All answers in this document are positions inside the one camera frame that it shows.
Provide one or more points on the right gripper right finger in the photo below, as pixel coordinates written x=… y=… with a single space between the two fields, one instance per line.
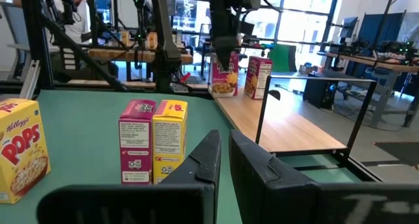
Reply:
x=268 y=191

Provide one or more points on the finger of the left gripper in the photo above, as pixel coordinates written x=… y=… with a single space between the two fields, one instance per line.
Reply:
x=226 y=52

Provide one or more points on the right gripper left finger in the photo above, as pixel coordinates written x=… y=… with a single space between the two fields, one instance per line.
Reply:
x=196 y=184

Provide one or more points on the pink Raisin Bran cereal box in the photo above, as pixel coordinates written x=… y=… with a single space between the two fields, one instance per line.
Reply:
x=226 y=83
x=258 y=78
x=135 y=142

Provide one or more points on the yellow Corn Pops cereal box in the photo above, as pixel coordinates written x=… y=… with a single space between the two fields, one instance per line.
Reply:
x=23 y=152
x=170 y=135

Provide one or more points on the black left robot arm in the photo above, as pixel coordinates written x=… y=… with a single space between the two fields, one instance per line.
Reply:
x=167 y=57

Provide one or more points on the neighbouring station robot arm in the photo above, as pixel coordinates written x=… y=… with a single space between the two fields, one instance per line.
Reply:
x=141 y=11

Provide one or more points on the wooden shelf board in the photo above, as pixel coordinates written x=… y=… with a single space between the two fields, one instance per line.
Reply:
x=278 y=119

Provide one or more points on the small tan cereal box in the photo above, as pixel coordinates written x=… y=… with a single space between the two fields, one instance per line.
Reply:
x=124 y=38
x=152 y=40

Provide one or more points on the wide display screen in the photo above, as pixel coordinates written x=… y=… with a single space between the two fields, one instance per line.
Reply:
x=191 y=14

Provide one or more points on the black computer tower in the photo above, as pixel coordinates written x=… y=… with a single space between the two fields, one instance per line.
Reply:
x=319 y=93

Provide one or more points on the neighbouring station wooden table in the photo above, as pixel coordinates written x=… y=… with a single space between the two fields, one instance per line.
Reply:
x=124 y=56

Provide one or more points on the black computer monitor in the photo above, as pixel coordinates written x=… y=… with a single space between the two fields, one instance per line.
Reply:
x=348 y=27

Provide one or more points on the person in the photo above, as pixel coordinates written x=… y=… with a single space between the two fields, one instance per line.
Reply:
x=78 y=27

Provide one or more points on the blue partition panel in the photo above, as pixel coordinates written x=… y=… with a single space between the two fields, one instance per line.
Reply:
x=379 y=30

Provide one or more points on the striped hazard tape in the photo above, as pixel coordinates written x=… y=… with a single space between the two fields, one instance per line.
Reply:
x=68 y=58

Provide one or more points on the long wooden workbench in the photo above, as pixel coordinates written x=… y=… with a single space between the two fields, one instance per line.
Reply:
x=386 y=65

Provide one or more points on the silver aluminium extrusion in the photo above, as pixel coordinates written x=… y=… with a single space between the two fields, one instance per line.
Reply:
x=29 y=80

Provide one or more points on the grey office chair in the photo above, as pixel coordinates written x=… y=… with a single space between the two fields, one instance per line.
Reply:
x=14 y=24

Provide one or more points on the black metal shelf frame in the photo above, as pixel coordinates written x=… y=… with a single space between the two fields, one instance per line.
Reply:
x=361 y=119

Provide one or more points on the black aluminium table frame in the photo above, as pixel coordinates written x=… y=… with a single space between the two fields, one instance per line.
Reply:
x=36 y=37

